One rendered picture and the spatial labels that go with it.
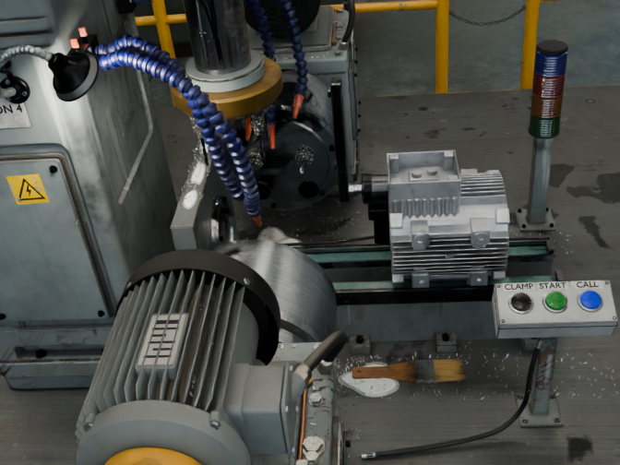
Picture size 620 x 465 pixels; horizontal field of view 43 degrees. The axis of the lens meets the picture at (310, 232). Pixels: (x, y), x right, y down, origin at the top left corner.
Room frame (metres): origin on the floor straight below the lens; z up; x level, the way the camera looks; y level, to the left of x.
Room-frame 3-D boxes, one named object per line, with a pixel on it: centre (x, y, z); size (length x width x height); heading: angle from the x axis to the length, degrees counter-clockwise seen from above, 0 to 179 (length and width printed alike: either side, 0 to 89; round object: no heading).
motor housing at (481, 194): (1.14, -0.24, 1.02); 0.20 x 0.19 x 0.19; 83
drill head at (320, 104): (1.50, 0.03, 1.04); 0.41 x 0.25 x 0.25; 173
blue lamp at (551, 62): (1.41, -0.50, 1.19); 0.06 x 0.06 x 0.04
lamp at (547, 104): (1.41, -0.50, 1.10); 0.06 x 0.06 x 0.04
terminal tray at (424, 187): (1.14, -0.20, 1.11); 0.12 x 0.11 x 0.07; 83
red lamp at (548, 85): (1.41, -0.50, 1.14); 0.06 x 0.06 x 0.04
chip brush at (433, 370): (0.99, -0.15, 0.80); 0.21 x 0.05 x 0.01; 84
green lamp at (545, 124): (1.41, -0.50, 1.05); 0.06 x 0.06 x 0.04
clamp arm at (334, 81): (1.29, -0.08, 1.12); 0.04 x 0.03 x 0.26; 83
